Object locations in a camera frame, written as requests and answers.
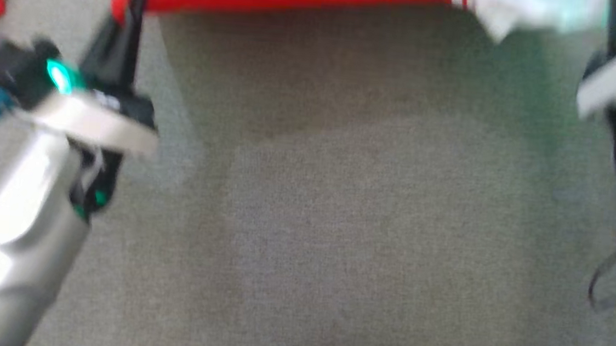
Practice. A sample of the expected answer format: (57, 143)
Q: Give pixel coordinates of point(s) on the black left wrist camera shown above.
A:
(16, 70)

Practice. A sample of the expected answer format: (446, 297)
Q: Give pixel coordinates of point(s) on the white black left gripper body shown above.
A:
(97, 123)

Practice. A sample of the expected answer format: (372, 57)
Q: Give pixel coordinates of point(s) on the large grey sofa seat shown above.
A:
(337, 225)

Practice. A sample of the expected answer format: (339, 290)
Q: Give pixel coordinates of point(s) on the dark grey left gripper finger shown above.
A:
(133, 38)
(106, 52)

